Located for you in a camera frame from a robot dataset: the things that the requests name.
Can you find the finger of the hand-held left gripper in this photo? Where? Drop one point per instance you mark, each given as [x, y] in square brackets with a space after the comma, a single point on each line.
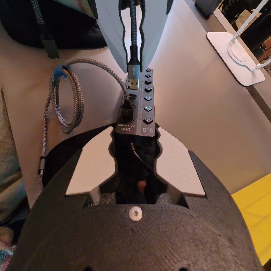
[110, 27]
[154, 27]

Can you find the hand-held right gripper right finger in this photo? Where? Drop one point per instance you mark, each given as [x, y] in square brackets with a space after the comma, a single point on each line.
[177, 169]

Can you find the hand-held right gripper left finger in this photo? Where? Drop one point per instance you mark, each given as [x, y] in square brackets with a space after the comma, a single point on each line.
[95, 167]

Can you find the black usb hub with switches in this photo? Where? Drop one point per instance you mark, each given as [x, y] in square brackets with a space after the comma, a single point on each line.
[139, 125]

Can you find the yellow plastic bin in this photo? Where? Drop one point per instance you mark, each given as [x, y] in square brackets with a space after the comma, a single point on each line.
[254, 211]

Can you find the dark grey box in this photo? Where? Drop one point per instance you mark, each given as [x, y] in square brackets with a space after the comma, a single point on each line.
[207, 8]

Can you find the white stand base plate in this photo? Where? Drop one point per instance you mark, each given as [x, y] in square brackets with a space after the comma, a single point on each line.
[218, 46]

